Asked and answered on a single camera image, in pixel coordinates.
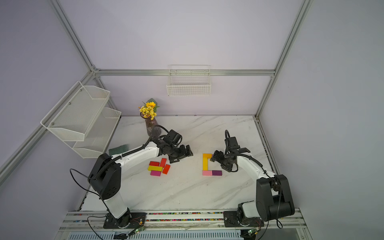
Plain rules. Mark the magenta block in pile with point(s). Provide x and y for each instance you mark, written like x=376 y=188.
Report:
x=156 y=173

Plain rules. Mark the yellow flower bouquet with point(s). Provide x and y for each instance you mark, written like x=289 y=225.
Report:
x=149 y=109

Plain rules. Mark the purple block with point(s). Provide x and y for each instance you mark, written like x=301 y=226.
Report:
x=217 y=173

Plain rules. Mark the white wire wall basket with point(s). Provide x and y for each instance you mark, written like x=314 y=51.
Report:
x=184 y=86

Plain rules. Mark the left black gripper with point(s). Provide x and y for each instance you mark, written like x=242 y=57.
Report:
x=182 y=153

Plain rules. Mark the white two-tier mesh shelf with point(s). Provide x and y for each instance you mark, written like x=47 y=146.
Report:
x=83 y=121

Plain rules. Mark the aluminium frame back bar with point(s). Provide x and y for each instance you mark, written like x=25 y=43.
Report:
x=123 y=72

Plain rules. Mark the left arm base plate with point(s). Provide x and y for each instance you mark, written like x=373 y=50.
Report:
x=132 y=220

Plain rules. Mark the orange block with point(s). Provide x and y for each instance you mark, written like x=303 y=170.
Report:
x=208 y=156

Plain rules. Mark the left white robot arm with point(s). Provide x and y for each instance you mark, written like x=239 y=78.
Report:
x=109 y=172

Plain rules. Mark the red block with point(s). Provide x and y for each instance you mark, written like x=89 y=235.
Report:
x=166 y=169
x=163 y=162
x=155 y=164

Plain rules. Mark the pink block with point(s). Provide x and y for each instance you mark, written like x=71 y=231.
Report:
x=207 y=173

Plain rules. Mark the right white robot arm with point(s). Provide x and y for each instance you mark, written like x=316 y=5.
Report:
x=273 y=194

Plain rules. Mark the yellow block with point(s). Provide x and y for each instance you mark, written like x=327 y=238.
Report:
x=205 y=164
x=155 y=168

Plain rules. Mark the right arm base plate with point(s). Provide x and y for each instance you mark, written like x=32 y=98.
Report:
x=233 y=219

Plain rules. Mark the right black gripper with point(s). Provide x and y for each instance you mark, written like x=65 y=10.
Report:
x=220 y=154

